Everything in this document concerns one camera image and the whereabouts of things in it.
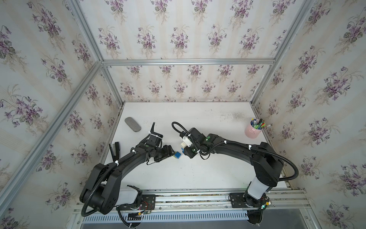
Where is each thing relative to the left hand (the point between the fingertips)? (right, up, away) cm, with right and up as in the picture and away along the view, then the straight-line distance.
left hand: (171, 154), depth 86 cm
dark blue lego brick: (+4, 0, 0) cm, 4 cm away
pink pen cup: (+53, +13, +7) cm, 55 cm away
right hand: (+10, +2, -1) cm, 11 cm away
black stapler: (-37, +2, +4) cm, 38 cm away
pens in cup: (+58, +18, +9) cm, 61 cm away
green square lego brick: (+7, +4, -4) cm, 9 cm away
